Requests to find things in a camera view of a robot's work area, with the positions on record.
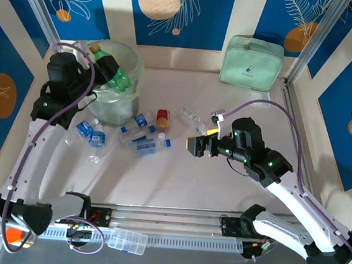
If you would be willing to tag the green soda bottle yellow cap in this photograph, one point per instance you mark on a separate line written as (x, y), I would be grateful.
(121, 81)

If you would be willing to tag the clear bottle white cap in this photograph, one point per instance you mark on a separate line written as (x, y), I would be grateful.
(161, 135)

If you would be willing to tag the red yellow label bottle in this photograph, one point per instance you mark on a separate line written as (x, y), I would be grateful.
(162, 119)

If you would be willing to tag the clear bottle blue stripe label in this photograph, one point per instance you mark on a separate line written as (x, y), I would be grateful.
(152, 129)

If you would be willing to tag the soda water bottle blue cap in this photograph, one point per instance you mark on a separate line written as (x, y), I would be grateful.
(144, 147)

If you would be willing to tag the water bottle blue label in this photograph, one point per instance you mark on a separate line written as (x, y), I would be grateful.
(98, 138)
(84, 128)

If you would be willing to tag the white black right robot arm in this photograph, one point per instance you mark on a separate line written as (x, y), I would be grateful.
(297, 203)

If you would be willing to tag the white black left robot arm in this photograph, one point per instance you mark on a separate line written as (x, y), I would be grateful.
(32, 168)

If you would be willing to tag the clear bin with green liner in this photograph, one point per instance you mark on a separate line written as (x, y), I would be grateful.
(116, 107)

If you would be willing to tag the flat clear zip bag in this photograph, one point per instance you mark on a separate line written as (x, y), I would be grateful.
(260, 95)

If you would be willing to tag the clear bottle blue logo label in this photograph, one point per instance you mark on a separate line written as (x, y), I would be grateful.
(139, 119)

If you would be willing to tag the mint green zip pouch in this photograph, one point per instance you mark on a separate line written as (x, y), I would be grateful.
(251, 64)

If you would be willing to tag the clear plastic organizer box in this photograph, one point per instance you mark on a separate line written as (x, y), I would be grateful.
(128, 241)

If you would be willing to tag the jar with orange lid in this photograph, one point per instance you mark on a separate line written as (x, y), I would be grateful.
(13, 237)

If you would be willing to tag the aluminium frame post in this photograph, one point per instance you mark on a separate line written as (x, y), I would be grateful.
(319, 39)
(42, 16)

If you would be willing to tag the aluminium side rail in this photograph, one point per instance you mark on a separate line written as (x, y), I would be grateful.
(307, 169)

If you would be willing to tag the long aluminium base rail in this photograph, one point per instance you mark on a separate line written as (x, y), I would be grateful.
(170, 219)

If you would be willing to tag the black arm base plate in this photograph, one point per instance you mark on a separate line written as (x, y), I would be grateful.
(103, 217)
(227, 226)

